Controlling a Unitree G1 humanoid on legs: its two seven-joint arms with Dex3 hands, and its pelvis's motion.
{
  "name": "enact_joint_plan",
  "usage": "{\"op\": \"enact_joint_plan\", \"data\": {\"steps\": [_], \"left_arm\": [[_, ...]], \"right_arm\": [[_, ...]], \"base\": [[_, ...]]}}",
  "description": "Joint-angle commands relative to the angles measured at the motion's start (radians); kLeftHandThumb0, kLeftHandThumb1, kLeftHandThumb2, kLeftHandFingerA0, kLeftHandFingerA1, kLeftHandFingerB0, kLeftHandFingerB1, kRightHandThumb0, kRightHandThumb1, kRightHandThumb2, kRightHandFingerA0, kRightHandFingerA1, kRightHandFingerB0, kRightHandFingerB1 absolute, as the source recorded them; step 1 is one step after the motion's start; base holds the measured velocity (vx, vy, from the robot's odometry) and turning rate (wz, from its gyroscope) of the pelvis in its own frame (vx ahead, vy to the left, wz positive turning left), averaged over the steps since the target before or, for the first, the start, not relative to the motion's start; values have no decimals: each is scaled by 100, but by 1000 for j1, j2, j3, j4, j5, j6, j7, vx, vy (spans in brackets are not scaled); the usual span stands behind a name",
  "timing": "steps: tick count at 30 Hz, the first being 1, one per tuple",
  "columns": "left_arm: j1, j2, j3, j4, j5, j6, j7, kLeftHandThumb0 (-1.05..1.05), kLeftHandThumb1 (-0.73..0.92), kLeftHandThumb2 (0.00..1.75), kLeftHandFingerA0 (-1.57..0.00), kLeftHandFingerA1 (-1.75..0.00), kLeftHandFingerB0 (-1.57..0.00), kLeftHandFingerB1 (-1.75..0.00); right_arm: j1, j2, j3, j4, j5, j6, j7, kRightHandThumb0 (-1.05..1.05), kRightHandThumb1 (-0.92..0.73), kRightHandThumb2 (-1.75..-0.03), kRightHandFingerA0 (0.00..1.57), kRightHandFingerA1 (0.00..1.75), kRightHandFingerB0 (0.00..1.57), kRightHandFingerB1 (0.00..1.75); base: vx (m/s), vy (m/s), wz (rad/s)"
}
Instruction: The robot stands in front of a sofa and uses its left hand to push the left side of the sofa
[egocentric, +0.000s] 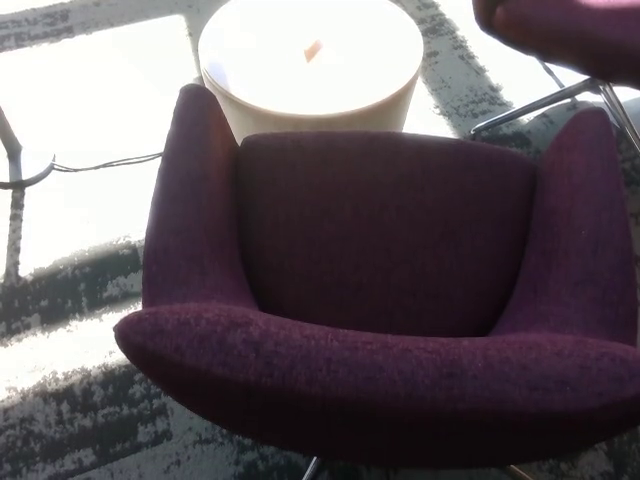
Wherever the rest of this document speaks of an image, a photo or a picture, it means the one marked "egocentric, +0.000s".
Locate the purple fabric armchair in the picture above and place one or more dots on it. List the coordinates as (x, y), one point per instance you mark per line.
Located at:
(380, 225)

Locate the round white side table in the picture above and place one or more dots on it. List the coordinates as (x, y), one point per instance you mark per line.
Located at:
(310, 90)

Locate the small orange item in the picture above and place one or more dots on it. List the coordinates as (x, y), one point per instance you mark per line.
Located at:
(313, 51)

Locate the grey floor lamp stand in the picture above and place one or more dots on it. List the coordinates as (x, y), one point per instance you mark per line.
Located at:
(15, 167)

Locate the purple chair with chrome legs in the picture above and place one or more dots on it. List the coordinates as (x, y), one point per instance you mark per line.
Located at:
(575, 30)

